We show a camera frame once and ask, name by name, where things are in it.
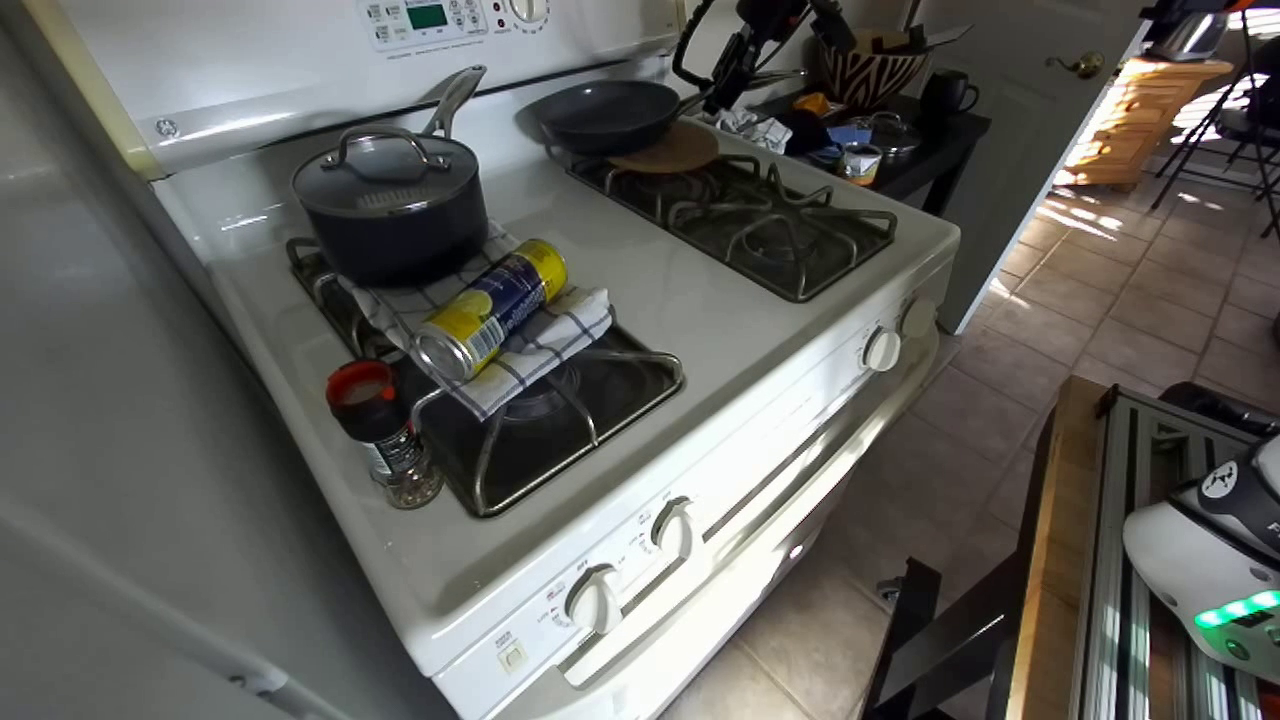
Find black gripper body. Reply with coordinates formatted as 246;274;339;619
725;0;857;57

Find dark nonstick frying pan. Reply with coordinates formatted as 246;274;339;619
515;77;715;160

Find white stove knob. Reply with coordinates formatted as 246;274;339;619
860;325;908;376
642;495;698;563
559;561;623;639

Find white gas stove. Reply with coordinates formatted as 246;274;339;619
23;0;965;720

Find round wooden trivet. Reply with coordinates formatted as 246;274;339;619
604;115;725;181

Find zebra pattern basket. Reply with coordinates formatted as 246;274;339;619
816;26;935;115

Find white and blue cup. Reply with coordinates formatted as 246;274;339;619
836;141;889;187

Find black mug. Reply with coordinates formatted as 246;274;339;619
918;68;982;122

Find black burner grate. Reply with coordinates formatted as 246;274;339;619
279;237;687;518
548;131;899;308

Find oven control panel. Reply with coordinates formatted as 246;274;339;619
358;0;555;50

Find gray door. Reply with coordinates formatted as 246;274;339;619
914;0;1159;336

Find white striped dish towel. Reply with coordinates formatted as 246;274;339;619
316;232;617;425

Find yellow and blue can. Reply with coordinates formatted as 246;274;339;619
406;237;575;386

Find glass pot lid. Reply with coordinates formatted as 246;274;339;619
293;122;484;223

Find black tripod stand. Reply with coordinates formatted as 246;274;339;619
1147;0;1280;239

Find spice jar with red lid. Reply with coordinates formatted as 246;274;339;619
322;354;447;515

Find wooden board edge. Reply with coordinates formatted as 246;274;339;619
1003;376;1118;720

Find black metal stand legs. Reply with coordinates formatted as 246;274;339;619
857;554;1056;720

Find white device with green light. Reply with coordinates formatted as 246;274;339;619
1118;430;1280;686

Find gray refrigerator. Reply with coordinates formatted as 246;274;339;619
0;0;453;720

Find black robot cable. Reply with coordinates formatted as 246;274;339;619
666;0;733;96

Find dark pot with handle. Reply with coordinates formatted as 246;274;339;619
293;60;493;291

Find white oven door handle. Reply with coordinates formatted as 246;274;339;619
555;382;870;691

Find metal rail frame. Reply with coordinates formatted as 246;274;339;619
1080;386;1280;720

